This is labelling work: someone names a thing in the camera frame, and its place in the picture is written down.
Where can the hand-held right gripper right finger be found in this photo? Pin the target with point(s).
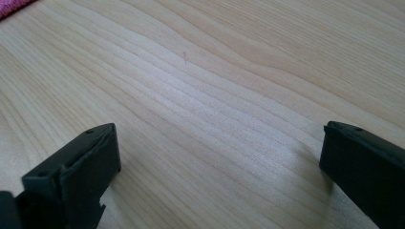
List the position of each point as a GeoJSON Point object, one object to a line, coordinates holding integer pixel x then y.
{"type": "Point", "coordinates": [369, 168]}

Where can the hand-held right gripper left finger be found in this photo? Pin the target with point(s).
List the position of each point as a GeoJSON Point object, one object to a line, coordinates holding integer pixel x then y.
{"type": "Point", "coordinates": [79, 178]}

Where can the pink cloth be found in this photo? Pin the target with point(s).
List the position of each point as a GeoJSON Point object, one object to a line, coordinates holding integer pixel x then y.
{"type": "Point", "coordinates": [11, 6]}

